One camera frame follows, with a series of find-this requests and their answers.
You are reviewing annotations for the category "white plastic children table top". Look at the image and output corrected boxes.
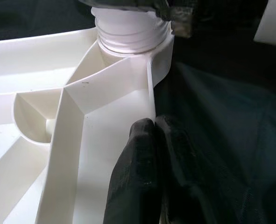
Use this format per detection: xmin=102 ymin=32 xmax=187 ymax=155
xmin=0 ymin=28 xmax=176 ymax=224

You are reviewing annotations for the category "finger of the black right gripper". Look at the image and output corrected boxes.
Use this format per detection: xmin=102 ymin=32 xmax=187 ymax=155
xmin=78 ymin=0 xmax=195 ymax=38

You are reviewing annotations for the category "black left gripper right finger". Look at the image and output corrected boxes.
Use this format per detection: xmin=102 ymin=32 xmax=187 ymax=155
xmin=154 ymin=115 xmax=225 ymax=224

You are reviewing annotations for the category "white tapered plastic table leg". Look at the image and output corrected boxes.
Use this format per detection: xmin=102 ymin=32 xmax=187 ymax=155
xmin=91 ymin=6 xmax=174 ymax=55

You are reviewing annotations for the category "black table cloth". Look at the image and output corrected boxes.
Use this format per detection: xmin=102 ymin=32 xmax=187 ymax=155
xmin=0 ymin=0 xmax=276 ymax=224

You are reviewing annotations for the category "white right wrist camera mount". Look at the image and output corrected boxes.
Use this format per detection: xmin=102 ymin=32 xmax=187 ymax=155
xmin=254 ymin=0 xmax=276 ymax=46

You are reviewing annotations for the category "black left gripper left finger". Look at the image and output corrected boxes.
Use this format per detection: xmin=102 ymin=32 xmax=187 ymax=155
xmin=102 ymin=117 xmax=163 ymax=224

